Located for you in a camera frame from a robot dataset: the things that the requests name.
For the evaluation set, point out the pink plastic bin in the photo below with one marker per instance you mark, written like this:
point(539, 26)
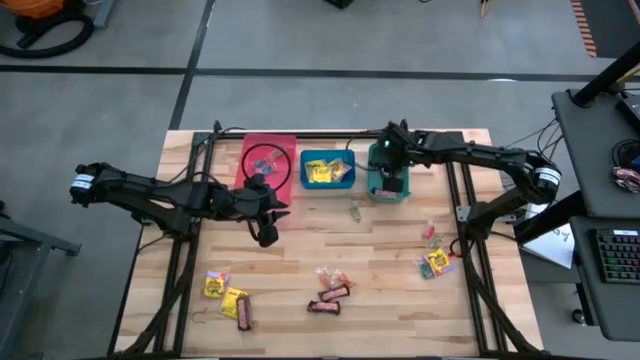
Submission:
point(280, 180)

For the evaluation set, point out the clear orange candy bag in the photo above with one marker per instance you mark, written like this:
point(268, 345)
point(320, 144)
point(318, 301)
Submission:
point(343, 278)
point(324, 276)
point(275, 158)

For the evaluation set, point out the black aluminium rig frame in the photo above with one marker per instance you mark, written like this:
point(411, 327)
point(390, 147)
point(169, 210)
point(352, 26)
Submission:
point(325, 135)

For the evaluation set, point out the red tie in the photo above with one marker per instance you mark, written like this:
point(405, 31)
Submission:
point(456, 255)

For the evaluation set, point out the blue plastic bin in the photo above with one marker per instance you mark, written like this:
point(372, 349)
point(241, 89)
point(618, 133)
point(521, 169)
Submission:
point(327, 186)

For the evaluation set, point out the black diagonal pole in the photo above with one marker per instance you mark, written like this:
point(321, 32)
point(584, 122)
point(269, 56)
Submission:
point(605, 77)
point(550, 218)

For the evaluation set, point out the orange shop vacuum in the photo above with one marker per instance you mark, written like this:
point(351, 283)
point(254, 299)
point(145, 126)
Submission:
point(35, 7)

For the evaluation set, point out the yellow stick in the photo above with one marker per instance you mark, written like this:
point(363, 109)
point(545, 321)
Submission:
point(483, 7)

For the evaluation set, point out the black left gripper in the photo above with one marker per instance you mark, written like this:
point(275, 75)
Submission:
point(250, 207)

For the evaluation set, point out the clear teal candy bag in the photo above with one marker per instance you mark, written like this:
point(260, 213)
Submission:
point(424, 270)

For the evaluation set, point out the dark floor mat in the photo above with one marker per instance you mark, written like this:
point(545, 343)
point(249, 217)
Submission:
point(620, 25)

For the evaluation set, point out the white paper sheet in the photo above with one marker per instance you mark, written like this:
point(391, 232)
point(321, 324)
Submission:
point(555, 247)

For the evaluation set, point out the grey metal cart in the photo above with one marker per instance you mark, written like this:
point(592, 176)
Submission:
point(40, 239)

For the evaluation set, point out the black backlit keyboard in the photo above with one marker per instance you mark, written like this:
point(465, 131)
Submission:
point(620, 257)

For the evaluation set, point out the clear blue candy bag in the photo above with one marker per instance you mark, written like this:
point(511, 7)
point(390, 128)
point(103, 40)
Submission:
point(261, 166)

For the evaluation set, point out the orange black striped tape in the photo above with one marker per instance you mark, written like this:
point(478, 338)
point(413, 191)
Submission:
point(585, 30)

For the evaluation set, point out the green plastic bin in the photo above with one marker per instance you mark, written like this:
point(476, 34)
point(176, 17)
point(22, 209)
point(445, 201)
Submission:
point(374, 185)

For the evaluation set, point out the clear green candy bag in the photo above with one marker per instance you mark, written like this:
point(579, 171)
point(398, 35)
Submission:
point(355, 212)
point(435, 242)

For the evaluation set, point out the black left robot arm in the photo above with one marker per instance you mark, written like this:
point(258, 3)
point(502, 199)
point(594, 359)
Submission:
point(150, 195)

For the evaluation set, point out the brown PayDay candy bar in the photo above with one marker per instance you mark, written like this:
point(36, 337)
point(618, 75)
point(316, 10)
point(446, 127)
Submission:
point(244, 314)
point(334, 293)
point(323, 307)

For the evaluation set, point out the grey post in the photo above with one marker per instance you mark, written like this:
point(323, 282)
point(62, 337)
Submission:
point(104, 12)

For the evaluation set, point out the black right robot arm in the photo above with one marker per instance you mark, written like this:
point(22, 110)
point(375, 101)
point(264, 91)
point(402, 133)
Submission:
point(500, 160)

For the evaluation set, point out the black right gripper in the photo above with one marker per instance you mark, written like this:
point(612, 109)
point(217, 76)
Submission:
point(395, 150)

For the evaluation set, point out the black caster wheel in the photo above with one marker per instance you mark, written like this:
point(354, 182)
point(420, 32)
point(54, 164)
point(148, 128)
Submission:
point(579, 317)

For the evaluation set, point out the black object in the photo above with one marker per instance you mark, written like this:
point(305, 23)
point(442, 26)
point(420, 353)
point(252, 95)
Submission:
point(340, 3)

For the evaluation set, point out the grey desk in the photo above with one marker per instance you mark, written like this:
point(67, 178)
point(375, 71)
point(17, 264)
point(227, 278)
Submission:
point(590, 160)
point(585, 300)

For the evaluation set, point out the dark snack bag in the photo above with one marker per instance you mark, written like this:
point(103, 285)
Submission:
point(386, 193)

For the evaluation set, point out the candy pile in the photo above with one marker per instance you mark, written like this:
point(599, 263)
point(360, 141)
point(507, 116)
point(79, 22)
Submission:
point(627, 180)

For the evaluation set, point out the grey metal bracket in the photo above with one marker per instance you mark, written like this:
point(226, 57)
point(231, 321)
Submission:
point(463, 214)

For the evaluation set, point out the clear red candy bag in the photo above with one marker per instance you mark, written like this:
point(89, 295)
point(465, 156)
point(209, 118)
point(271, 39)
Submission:
point(428, 231)

